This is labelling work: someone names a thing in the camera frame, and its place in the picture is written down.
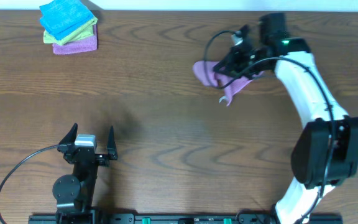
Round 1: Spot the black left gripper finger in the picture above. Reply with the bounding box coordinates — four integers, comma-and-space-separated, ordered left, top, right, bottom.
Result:
107, 126, 117, 160
59, 123, 78, 146

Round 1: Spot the purple microfiber cloth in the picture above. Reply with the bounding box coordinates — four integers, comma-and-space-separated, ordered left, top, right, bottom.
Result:
192, 61, 252, 106

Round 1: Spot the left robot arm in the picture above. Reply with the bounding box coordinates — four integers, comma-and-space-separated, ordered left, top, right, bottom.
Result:
52, 124, 117, 224

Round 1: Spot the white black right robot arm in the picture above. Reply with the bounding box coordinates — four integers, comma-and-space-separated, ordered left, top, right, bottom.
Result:
213, 13, 358, 223

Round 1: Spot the folded purple cloth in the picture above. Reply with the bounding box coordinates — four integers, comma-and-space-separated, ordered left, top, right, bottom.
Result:
52, 24, 98, 55

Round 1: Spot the folded green cloth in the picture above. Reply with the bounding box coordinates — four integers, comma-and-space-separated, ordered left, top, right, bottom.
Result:
43, 17, 98, 46

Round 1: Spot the folded blue cloth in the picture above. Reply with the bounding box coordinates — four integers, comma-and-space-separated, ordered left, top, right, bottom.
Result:
39, 0, 98, 41

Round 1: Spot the black right camera cable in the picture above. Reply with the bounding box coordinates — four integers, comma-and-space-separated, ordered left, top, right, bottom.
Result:
203, 29, 337, 224

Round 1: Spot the black camera cable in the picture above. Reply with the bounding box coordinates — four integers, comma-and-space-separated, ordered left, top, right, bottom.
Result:
0, 144, 60, 224
203, 29, 337, 224

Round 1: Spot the black left camera cable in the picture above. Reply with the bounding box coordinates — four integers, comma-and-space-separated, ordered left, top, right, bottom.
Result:
0, 144, 60, 224

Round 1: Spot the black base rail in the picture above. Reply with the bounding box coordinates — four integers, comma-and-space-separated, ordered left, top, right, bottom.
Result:
28, 212, 344, 224

